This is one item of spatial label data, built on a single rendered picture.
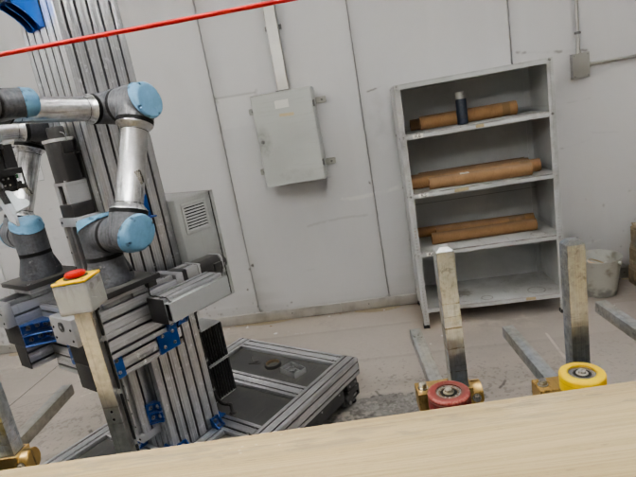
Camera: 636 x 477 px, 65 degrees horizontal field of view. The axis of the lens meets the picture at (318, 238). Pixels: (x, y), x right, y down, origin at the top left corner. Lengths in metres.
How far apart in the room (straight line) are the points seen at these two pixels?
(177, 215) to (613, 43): 2.92
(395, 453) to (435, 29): 3.01
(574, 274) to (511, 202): 2.61
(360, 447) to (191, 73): 3.13
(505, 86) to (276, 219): 1.79
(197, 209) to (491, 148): 2.18
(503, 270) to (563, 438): 2.93
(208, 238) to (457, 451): 1.50
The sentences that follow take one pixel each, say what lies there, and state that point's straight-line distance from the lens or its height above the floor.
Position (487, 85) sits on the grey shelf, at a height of 1.46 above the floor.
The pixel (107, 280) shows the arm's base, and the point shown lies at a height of 1.06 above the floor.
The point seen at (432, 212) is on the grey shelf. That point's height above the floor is 0.67.
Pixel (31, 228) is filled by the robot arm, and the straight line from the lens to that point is 2.15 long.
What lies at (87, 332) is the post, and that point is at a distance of 1.14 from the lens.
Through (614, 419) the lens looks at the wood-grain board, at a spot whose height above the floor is 0.90.
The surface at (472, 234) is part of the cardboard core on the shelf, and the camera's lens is 3.35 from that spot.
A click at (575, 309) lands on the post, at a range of 1.12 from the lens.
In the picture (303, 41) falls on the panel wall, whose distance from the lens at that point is 3.55.
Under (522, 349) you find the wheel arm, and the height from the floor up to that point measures 0.82.
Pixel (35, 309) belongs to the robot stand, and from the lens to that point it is 2.17.
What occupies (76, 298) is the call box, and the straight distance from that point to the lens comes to 1.10.
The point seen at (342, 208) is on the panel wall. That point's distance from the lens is 3.57.
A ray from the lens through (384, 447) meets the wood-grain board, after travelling 0.91.
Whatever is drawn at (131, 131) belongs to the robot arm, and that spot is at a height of 1.51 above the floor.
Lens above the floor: 1.45
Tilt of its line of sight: 14 degrees down
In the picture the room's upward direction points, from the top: 10 degrees counter-clockwise
